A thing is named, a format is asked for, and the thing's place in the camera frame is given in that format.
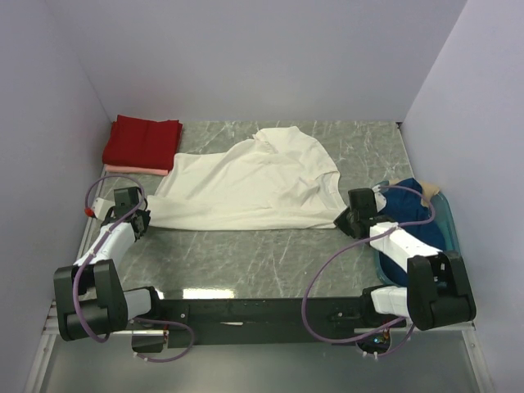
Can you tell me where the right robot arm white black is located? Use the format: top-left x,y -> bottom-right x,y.
334,185 -> 477,331

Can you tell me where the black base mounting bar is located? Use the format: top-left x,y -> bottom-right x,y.
131,296 -> 395,354

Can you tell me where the purple cable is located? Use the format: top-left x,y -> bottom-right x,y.
300,183 -> 436,364
71,174 -> 196,364

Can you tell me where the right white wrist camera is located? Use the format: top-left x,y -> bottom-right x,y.
372,184 -> 386,210

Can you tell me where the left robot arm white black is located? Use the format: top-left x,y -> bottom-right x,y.
53,187 -> 160,342

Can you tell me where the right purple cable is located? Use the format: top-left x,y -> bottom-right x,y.
300,183 -> 436,364

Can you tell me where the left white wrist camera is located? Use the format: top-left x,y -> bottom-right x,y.
84,197 -> 115,220

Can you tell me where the white t shirt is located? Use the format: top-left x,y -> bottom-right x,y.
147,126 -> 346,231

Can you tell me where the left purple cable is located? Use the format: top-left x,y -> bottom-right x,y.
71,174 -> 196,364

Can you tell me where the beige t shirt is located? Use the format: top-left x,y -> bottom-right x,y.
405,178 -> 440,207

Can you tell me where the folded pink t shirt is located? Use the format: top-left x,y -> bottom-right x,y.
105,165 -> 169,176

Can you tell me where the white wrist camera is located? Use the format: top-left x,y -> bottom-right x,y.
84,197 -> 115,220
372,184 -> 386,210

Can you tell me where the teal plastic basket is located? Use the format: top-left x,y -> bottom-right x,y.
368,179 -> 466,287

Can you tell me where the blue t shirt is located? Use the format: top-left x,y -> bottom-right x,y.
378,188 -> 446,287

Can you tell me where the aluminium frame rail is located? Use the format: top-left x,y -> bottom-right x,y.
42,302 -> 477,336

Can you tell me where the folded red t shirt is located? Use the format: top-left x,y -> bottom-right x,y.
102,115 -> 183,171

